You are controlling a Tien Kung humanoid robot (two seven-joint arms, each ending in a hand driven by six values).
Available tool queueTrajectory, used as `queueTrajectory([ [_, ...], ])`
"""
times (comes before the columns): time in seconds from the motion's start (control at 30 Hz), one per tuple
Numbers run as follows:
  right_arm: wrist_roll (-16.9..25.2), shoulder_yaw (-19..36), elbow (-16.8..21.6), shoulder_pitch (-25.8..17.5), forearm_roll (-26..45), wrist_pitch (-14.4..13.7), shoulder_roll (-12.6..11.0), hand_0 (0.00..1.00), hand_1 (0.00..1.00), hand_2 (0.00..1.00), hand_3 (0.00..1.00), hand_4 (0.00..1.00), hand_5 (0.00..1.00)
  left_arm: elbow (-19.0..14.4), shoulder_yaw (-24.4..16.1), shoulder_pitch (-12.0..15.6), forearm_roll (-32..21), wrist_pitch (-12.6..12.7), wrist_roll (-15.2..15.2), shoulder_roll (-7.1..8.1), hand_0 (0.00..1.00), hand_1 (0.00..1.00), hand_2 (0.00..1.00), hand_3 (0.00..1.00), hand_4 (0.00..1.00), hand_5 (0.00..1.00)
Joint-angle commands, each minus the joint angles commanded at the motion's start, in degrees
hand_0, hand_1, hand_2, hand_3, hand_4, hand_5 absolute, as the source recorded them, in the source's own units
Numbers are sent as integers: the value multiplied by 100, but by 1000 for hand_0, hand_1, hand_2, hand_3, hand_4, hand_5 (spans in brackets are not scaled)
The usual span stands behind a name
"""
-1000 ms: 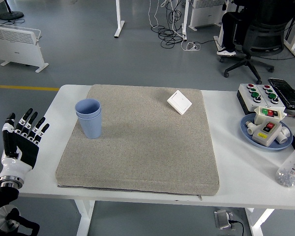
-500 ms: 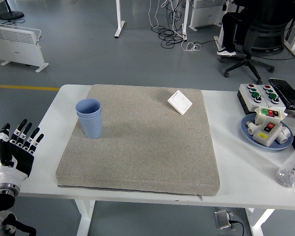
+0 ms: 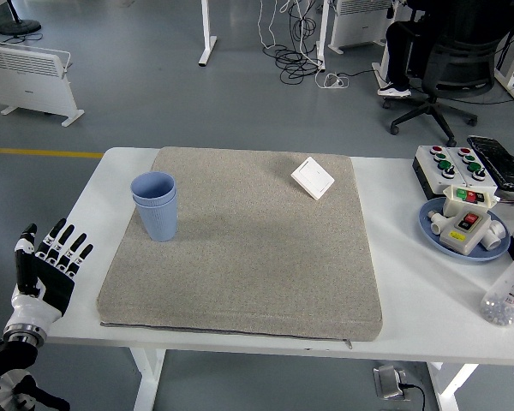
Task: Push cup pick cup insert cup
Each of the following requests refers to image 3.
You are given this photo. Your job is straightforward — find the white desk frame with cables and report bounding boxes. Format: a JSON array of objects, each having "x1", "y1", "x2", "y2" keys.
[{"x1": 494, "y1": 0, "x2": 514, "y2": 108}]

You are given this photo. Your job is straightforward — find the white panel heater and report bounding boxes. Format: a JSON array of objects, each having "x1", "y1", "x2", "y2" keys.
[
  {"x1": 0, "y1": 40, "x2": 86, "y2": 128},
  {"x1": 328, "y1": 0, "x2": 395, "y2": 55}
]

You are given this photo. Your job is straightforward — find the white push-button control box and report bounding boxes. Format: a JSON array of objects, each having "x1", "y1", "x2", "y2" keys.
[
  {"x1": 413, "y1": 145, "x2": 462, "y2": 200},
  {"x1": 449, "y1": 147, "x2": 499, "y2": 198}
]

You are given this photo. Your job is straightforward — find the white charger cord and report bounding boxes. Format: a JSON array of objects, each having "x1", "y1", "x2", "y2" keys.
[{"x1": 299, "y1": 38, "x2": 351, "y2": 91}]

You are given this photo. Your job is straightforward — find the black floor cables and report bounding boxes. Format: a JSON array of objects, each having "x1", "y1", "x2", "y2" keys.
[{"x1": 276, "y1": 0, "x2": 326, "y2": 85}]

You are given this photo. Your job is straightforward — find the white table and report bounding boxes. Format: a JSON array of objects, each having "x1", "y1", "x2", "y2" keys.
[{"x1": 7, "y1": 146, "x2": 514, "y2": 411}]

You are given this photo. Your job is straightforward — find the person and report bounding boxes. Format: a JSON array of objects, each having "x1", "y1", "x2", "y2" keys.
[{"x1": 376, "y1": 0, "x2": 514, "y2": 98}]

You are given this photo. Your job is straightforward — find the black office chair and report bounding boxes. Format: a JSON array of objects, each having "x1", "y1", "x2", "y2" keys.
[{"x1": 383, "y1": 32, "x2": 505, "y2": 149}]

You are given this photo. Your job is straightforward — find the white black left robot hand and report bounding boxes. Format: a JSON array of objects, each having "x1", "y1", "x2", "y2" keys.
[{"x1": 6, "y1": 217, "x2": 95, "y2": 331}]

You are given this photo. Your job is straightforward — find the white pipe fitting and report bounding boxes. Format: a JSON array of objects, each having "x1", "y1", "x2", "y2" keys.
[
  {"x1": 481, "y1": 219, "x2": 509, "y2": 252},
  {"x1": 427, "y1": 211, "x2": 450, "y2": 236}
]

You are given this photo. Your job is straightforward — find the black fan stand base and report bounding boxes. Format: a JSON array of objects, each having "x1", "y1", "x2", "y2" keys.
[{"x1": 0, "y1": 0, "x2": 43, "y2": 36}]

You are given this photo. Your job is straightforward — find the white desk leg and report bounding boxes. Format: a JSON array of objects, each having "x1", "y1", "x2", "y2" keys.
[
  {"x1": 198, "y1": 0, "x2": 218, "y2": 67},
  {"x1": 314, "y1": 0, "x2": 331, "y2": 72}
]

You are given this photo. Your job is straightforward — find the blue plate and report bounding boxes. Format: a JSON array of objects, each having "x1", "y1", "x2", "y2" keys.
[{"x1": 418, "y1": 197, "x2": 511, "y2": 263}]

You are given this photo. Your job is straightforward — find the white green-red button switch box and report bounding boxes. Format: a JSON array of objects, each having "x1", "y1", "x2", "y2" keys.
[{"x1": 442, "y1": 184, "x2": 497, "y2": 219}]

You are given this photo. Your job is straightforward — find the white wall switch plate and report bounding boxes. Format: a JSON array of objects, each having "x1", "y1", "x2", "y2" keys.
[{"x1": 290, "y1": 156, "x2": 337, "y2": 201}]

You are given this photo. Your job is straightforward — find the black pedal cable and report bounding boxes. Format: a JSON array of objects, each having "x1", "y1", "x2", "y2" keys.
[{"x1": 404, "y1": 383, "x2": 427, "y2": 411}]

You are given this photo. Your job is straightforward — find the blue ribbed plastic cup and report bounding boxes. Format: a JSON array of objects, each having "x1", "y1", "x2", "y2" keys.
[
  {"x1": 130, "y1": 170, "x2": 177, "y2": 202},
  {"x1": 132, "y1": 190, "x2": 181, "y2": 243}
]

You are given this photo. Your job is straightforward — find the grey red rocker switch box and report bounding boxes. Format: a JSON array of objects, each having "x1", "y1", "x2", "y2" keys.
[{"x1": 439, "y1": 209, "x2": 493, "y2": 257}]

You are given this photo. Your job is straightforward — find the grey foot pedal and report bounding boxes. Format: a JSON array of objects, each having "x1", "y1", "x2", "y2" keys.
[{"x1": 372, "y1": 363, "x2": 412, "y2": 402}]

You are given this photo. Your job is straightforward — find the clear bottle with red cap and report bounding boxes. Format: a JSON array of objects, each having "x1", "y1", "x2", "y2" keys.
[{"x1": 479, "y1": 248, "x2": 514, "y2": 328}]

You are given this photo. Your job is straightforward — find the grey-brown fabric mat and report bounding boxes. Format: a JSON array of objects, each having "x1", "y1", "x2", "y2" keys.
[{"x1": 96, "y1": 146, "x2": 385, "y2": 350}]

